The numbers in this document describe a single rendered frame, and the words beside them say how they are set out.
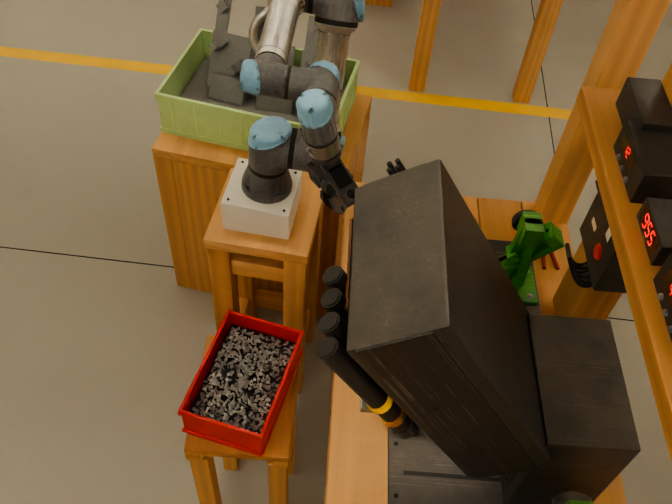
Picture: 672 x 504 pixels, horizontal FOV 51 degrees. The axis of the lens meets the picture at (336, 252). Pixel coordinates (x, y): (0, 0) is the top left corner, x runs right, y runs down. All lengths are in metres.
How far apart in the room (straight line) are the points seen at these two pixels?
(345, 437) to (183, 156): 1.21
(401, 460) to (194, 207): 1.35
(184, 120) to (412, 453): 1.39
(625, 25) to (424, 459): 1.13
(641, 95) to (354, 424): 0.96
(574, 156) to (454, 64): 2.39
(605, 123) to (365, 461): 0.92
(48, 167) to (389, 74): 1.95
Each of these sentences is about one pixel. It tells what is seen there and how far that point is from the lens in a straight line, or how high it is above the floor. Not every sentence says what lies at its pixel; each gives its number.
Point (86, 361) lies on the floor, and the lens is 2.97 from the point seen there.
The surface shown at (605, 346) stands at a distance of 1.58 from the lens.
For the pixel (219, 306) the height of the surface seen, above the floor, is 0.51.
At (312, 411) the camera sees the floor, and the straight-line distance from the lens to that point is 2.75.
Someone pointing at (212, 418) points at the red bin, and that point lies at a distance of 1.77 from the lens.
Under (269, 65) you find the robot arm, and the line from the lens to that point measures 1.60.
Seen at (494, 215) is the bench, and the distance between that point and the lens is 2.25.
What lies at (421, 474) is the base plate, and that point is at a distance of 1.70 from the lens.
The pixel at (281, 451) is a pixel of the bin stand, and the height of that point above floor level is 0.80.
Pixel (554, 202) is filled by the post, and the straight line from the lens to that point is 2.22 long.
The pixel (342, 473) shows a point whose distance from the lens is 1.68.
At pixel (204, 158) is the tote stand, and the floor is 0.79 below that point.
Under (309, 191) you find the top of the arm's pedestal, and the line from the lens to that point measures 2.26.
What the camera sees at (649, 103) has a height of 1.63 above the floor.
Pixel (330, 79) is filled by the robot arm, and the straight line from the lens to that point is 1.59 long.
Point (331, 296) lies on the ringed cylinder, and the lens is 1.14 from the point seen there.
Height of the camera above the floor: 2.45
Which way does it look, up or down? 50 degrees down
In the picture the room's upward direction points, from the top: 5 degrees clockwise
